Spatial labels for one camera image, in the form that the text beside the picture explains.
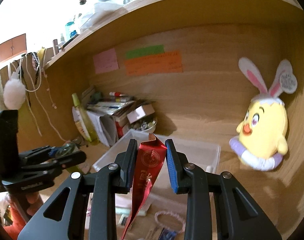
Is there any pink white braided bracelet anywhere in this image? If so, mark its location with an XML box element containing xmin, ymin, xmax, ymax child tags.
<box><xmin>154</xmin><ymin>210</ymin><xmax>187</xmax><ymax>234</ymax></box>

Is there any blue razor blade box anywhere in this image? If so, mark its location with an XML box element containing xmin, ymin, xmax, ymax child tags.
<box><xmin>158</xmin><ymin>229</ymin><xmax>177</xmax><ymax>240</ymax></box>

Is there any red foil tea packet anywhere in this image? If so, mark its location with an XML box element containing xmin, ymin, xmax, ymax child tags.
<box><xmin>121</xmin><ymin>133</ymin><xmax>167</xmax><ymax>239</ymax></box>

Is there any dark green glass bottle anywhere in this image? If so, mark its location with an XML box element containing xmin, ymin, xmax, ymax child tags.
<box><xmin>54</xmin><ymin>142</ymin><xmax>79</xmax><ymax>158</ymax></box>

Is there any pink cream tube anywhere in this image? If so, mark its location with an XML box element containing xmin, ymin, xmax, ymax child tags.
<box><xmin>86</xmin><ymin>193</ymin><xmax>154</xmax><ymax>217</ymax></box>

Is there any person left hand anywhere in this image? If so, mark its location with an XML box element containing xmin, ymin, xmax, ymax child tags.
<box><xmin>8</xmin><ymin>192</ymin><xmax>44</xmax><ymax>218</ymax></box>

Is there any yellow green spray bottle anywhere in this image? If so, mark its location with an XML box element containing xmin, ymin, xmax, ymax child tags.
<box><xmin>72</xmin><ymin>93</ymin><xmax>99</xmax><ymax>145</ymax></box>

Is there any white folded paper box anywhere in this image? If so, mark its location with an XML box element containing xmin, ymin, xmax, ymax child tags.
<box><xmin>87</xmin><ymin>110</ymin><xmax>118</xmax><ymax>147</ymax></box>

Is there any clear plastic storage bin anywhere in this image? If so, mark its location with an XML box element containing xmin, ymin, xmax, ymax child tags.
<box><xmin>92</xmin><ymin>128</ymin><xmax>222</xmax><ymax>196</ymax></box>

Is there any white fluffy pompom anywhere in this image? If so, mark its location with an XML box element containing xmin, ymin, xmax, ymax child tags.
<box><xmin>3</xmin><ymin>79</ymin><xmax>26</xmax><ymax>110</ymax></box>

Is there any stack of books and papers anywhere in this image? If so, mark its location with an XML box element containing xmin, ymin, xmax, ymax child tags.
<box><xmin>87</xmin><ymin>100</ymin><xmax>141</xmax><ymax>139</ymax></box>

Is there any yellow chick bunny plush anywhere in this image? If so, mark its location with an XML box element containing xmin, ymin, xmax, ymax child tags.
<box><xmin>229</xmin><ymin>57</ymin><xmax>298</xmax><ymax>171</ymax></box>

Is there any red white glue stick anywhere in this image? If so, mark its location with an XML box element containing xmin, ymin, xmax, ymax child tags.
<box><xmin>109</xmin><ymin>92</ymin><xmax>128</xmax><ymax>97</ymax></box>

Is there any white bowl of trinkets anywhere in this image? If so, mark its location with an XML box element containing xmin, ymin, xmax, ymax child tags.
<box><xmin>130</xmin><ymin>117</ymin><xmax>157</xmax><ymax>133</ymax></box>

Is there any small open cardboard box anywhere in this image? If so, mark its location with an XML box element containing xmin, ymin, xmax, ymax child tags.
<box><xmin>127</xmin><ymin>104</ymin><xmax>155</xmax><ymax>124</ymax></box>

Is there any pink sticky note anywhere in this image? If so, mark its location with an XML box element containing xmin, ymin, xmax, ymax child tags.
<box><xmin>93</xmin><ymin>48</ymin><xmax>119</xmax><ymax>74</ymax></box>

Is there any orange sticky note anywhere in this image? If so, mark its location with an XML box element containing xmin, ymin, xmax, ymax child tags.
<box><xmin>124</xmin><ymin>51</ymin><xmax>183</xmax><ymax>76</ymax></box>

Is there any green sticky note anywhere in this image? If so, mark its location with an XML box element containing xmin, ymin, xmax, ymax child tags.
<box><xmin>125</xmin><ymin>45</ymin><xmax>164</xmax><ymax>60</ymax></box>

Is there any white hanging cable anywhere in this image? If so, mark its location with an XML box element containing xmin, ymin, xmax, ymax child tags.
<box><xmin>11</xmin><ymin>52</ymin><xmax>67</xmax><ymax>142</ymax></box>

